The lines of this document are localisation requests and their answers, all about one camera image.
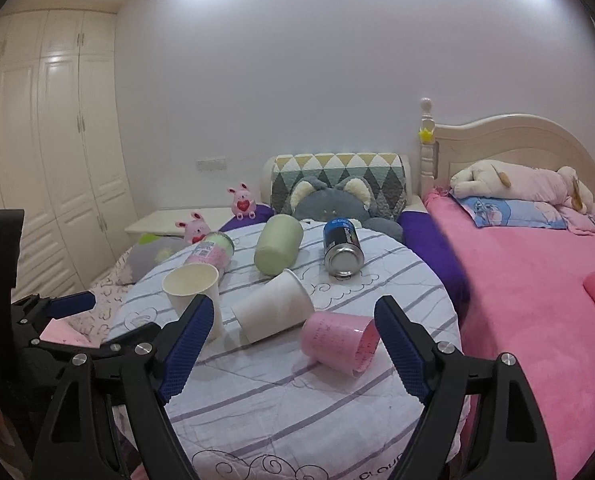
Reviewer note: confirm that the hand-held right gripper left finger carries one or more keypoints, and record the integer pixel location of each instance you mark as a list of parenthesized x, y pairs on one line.
[(190, 345)]

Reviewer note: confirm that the pink plastic cup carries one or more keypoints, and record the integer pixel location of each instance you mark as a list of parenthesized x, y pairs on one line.
[(335, 342)]

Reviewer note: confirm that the blue cartoon pillow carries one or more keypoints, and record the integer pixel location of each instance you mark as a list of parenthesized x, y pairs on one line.
[(512, 212)]

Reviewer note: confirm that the grey flower cushion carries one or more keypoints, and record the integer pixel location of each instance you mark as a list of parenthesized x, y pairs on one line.
[(150, 257)]

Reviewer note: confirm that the white wardrobe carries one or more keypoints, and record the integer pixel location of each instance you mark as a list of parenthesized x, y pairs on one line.
[(52, 135)]

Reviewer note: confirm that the pink fleece blanket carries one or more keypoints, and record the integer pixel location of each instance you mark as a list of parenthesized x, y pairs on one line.
[(527, 310)]

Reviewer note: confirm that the pink and green labelled cup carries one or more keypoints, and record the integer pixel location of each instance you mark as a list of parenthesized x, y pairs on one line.
[(212, 251)]

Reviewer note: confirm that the diamond pattern cushion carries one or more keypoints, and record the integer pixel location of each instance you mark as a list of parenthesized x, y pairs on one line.
[(372, 180)]

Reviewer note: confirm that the white striped table cloth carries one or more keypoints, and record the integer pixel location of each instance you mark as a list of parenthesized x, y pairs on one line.
[(287, 410)]

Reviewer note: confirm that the pink bunny plush toy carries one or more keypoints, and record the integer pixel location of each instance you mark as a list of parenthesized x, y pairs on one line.
[(242, 201), (195, 229)]

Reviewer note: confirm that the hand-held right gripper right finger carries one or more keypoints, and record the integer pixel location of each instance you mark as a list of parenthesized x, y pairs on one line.
[(402, 350)]

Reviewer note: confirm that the yellow crown ornament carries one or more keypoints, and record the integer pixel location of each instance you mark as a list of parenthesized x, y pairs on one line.
[(426, 134)]

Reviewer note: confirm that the pale green cup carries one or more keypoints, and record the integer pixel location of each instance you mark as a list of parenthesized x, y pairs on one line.
[(277, 245)]

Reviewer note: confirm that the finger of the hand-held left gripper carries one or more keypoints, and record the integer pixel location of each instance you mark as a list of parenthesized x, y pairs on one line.
[(127, 337), (72, 303)]

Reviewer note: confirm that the white and pink plush dog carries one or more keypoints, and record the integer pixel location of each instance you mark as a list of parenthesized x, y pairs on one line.
[(522, 182)]

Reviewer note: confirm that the blue metal can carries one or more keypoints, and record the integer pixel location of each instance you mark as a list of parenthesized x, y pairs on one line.
[(341, 247)]

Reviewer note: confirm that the pink floral bed sheet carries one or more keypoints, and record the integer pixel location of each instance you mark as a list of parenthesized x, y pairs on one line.
[(104, 305)]

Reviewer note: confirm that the cream wooden headboard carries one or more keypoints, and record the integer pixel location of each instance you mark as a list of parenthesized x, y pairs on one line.
[(517, 145)]

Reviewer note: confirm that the grey cat plush cushion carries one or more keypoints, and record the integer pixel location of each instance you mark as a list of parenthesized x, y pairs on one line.
[(327, 205)]

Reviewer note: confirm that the white nightstand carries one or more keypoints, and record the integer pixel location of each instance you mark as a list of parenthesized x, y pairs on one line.
[(162, 220)]

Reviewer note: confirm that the white paper cup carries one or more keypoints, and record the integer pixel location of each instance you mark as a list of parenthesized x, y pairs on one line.
[(190, 285), (272, 307)]

